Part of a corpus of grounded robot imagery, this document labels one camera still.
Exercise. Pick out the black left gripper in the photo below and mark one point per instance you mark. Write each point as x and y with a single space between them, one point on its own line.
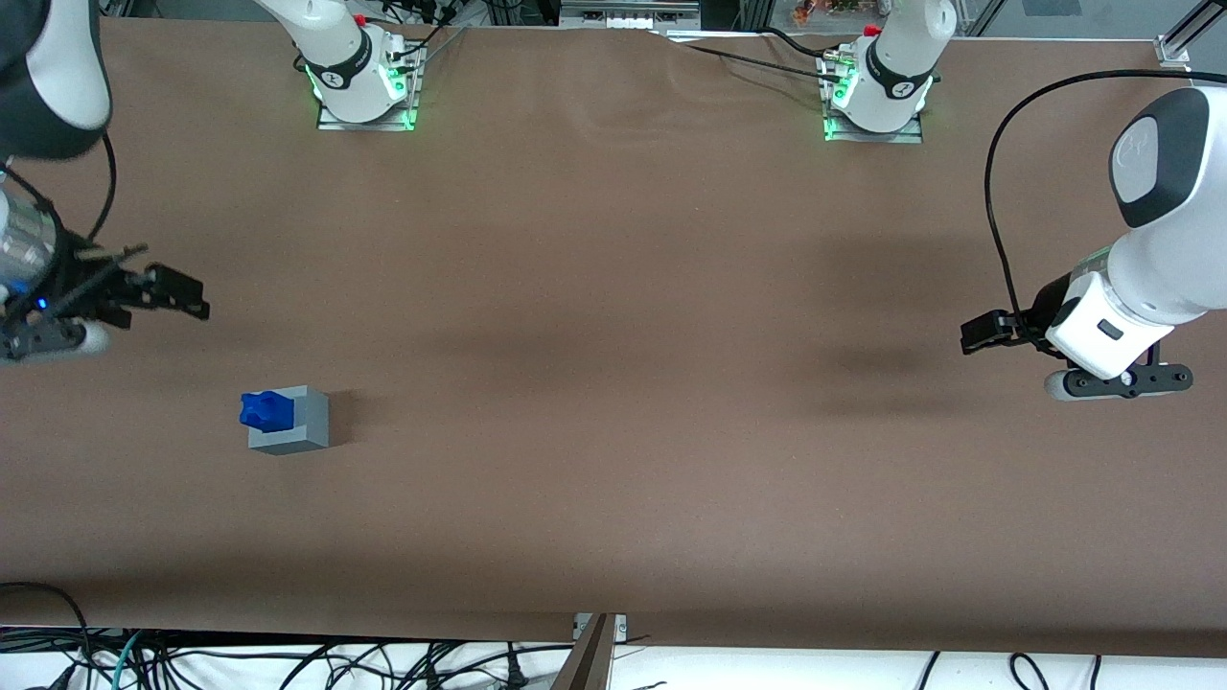
1047 309

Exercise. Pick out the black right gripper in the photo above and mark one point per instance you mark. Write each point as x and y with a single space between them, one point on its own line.
84 287

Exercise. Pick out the blue plastic insert part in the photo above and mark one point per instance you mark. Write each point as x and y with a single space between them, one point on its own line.
264 410

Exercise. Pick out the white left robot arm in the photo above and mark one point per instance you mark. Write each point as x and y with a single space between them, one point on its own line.
1169 249

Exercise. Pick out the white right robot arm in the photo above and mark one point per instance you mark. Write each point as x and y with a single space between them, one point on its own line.
57 57

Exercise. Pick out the gray square base block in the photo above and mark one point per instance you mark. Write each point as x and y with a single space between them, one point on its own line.
309 424

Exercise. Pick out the gray background rack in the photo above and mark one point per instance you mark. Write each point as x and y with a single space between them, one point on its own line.
623 14

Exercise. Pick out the dark table support beam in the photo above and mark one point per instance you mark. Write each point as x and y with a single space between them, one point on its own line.
587 661

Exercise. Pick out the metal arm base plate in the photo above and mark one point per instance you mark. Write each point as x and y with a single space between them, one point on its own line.
901 137
379 126

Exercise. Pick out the aluminium frame profile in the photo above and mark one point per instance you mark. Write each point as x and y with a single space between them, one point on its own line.
1184 34

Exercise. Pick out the small metal table bracket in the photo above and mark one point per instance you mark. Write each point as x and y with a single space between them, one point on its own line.
621 628

